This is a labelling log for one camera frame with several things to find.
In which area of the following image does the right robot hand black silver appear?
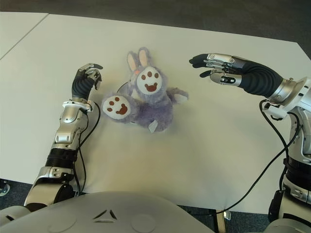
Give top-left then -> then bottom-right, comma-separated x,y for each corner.
189,52 -> 308,106

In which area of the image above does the left robot hand black silver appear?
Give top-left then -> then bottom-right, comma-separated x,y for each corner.
71,63 -> 104,103

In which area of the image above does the purple plush bunny doll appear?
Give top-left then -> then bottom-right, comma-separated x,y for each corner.
101,47 -> 190,133

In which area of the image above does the white plate black rim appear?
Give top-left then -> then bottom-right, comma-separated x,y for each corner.
117,82 -> 131,97

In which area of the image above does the grey robot torso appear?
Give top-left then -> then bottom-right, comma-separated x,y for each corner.
0,190 -> 219,233

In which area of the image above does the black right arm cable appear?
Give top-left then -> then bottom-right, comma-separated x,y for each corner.
215,99 -> 301,214

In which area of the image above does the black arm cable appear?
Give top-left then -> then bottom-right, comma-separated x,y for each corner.
215,99 -> 301,214
72,101 -> 101,195

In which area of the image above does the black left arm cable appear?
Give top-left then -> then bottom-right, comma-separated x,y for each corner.
72,101 -> 101,195

